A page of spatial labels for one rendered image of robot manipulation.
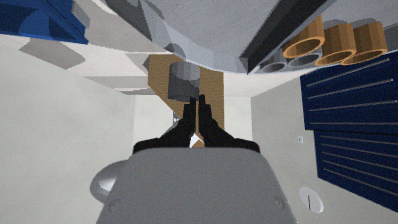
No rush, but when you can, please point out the grey cylinder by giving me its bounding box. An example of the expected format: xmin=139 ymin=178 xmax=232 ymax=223
xmin=287 ymin=46 xmax=323 ymax=68
xmin=168 ymin=61 xmax=200 ymax=102
xmin=260 ymin=48 xmax=287 ymax=74

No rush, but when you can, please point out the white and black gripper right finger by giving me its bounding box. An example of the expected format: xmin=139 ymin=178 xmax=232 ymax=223
xmin=198 ymin=95 xmax=261 ymax=154

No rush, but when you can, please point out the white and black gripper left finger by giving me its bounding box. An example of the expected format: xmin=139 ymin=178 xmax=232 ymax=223
xmin=132 ymin=97 xmax=196 ymax=154

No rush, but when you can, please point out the bronze bushing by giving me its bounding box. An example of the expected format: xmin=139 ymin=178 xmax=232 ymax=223
xmin=282 ymin=15 xmax=325 ymax=58
xmin=314 ymin=23 xmax=356 ymax=66
xmin=339 ymin=22 xmax=387 ymax=65

